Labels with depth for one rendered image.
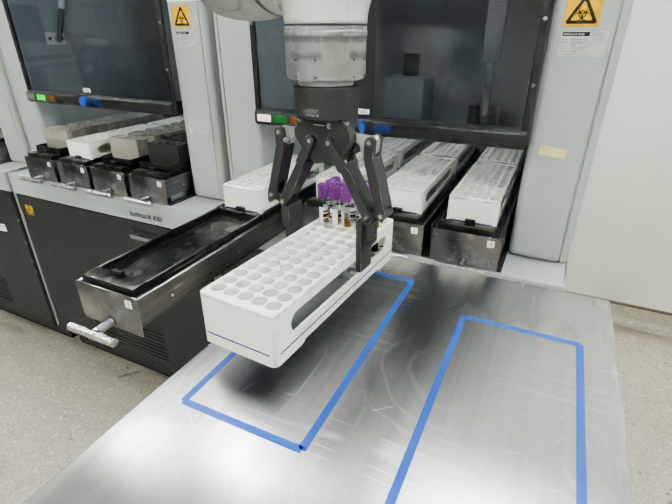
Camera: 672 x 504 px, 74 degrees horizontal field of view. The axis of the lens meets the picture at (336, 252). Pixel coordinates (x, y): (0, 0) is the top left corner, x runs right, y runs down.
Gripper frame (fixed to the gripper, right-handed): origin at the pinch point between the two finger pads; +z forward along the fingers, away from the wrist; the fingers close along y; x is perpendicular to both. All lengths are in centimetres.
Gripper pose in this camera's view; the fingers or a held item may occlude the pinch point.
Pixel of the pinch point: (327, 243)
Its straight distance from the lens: 60.0
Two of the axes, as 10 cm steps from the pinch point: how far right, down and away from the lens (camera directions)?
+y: 8.7, 2.2, -4.4
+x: 5.0, -3.8, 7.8
